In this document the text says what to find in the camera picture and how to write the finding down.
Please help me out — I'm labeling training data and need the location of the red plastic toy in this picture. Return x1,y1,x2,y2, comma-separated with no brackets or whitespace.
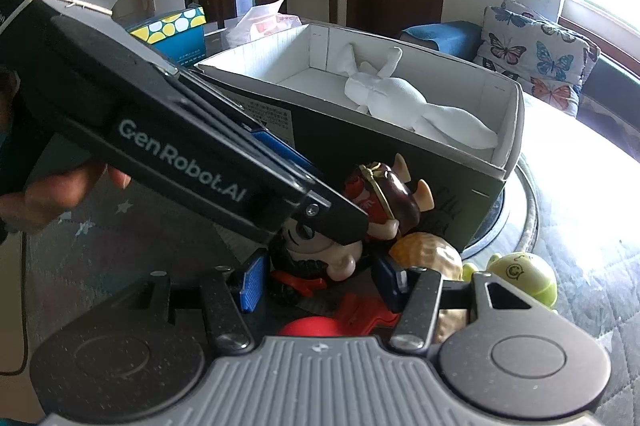
277,293,402,337

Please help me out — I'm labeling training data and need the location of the white soft tissue pack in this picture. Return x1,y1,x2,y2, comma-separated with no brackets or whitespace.
225,0,304,53

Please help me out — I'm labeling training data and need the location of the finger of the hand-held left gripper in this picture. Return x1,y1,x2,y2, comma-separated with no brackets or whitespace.
272,186,372,248
172,67,328,184

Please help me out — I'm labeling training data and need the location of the butterfly print pillow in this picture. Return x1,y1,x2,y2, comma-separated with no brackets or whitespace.
472,0,601,118

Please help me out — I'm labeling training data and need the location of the blue sofa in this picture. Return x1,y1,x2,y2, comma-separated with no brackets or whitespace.
399,20,640,122

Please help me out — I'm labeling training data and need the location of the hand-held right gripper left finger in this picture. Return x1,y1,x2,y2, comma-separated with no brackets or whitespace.
115,248,269,354

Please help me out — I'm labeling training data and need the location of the yellow-green round toy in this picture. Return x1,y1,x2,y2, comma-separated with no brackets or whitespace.
462,251,559,310

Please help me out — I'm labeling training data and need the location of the orange textured toy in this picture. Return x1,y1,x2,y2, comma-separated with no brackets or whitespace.
389,232,471,344

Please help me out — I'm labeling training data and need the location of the round glass turntable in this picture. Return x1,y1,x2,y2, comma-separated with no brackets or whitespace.
460,151,542,263

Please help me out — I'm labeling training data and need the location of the person's left hand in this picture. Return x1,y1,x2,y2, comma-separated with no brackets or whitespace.
0,161,133,235

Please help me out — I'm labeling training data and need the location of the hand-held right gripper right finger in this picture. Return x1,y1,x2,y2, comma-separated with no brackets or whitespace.
371,256,557,352

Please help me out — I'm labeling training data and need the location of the blue dotted tissue box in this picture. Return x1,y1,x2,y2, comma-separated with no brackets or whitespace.
125,5,207,68

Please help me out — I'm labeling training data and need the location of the dark cardboard box white inside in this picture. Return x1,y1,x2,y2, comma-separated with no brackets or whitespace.
194,23,526,259

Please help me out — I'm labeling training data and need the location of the bearded figurine with horned helmet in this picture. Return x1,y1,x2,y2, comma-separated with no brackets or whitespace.
270,152,435,304

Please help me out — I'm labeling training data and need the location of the white plush toy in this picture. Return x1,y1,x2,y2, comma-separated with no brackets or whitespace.
336,43,499,150

